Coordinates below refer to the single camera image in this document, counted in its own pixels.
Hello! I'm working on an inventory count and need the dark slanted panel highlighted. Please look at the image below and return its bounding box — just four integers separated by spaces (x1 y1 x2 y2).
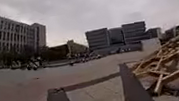
118 58 157 101

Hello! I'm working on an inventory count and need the low brown building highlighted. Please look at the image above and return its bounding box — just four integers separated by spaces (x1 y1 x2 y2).
38 37 90 63

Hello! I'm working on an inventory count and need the row of trees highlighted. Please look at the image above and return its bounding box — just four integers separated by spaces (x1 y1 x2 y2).
0 39 44 69

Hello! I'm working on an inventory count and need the row of parked vehicles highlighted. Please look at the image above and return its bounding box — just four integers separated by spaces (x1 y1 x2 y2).
8 48 105 75

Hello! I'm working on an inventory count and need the pale low wall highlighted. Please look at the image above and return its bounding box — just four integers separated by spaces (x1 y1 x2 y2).
139 36 163 52

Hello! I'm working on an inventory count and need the grey block building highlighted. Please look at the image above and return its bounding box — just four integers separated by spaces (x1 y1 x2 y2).
83 17 164 52

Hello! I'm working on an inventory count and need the long pale multistorey building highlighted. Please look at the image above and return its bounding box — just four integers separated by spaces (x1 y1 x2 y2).
0 0 51 62

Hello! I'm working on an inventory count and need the wooden lattice structure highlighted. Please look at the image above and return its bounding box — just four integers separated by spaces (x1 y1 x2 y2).
127 29 179 101

